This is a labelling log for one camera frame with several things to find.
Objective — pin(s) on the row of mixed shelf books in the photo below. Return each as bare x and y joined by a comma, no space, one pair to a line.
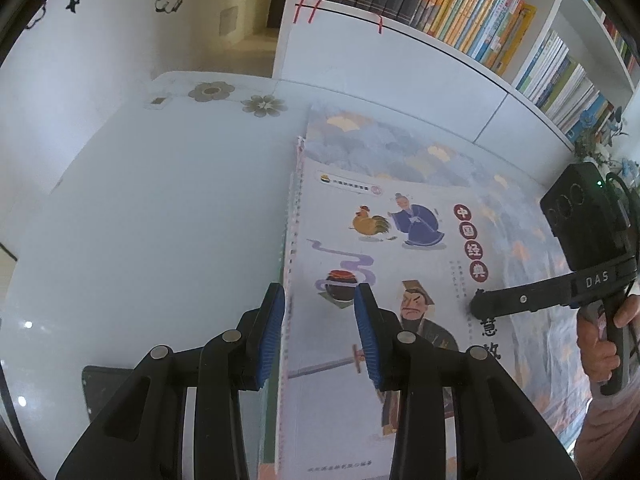
620,40

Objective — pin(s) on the row of thin colourful books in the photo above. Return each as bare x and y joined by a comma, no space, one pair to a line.
565,85

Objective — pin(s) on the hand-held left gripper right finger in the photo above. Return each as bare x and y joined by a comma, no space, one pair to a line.
367,340

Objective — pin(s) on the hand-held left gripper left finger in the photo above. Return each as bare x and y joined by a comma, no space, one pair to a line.
270,340

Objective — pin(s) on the blue and white artificial flowers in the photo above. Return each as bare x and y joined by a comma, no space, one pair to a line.
595,135

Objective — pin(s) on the white book with swordsman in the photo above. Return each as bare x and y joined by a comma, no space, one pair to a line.
350,220

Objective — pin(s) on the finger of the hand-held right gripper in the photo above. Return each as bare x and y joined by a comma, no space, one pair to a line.
520,300

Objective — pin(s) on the stack of sorted books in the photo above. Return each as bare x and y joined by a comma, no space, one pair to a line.
286,260

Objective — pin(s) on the person's right hand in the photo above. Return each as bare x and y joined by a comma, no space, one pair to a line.
589,335

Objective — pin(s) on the row of yellow spined books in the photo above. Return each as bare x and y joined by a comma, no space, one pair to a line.
475,15

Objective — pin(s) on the wall switch plate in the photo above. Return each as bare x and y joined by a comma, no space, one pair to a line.
229,20

